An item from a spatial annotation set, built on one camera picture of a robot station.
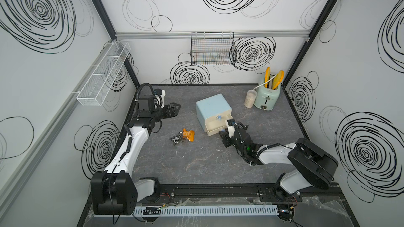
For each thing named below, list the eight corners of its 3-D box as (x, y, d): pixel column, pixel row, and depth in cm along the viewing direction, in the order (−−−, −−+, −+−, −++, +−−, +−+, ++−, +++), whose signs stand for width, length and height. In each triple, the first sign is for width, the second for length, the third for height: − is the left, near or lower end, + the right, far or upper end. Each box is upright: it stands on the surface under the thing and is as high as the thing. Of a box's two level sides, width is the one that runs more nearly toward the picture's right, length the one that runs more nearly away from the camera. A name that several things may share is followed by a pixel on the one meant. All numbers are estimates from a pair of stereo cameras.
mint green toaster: (255, 111, 106) (261, 97, 95) (251, 98, 114) (257, 83, 102) (277, 111, 106) (286, 97, 95) (272, 98, 114) (280, 83, 102)
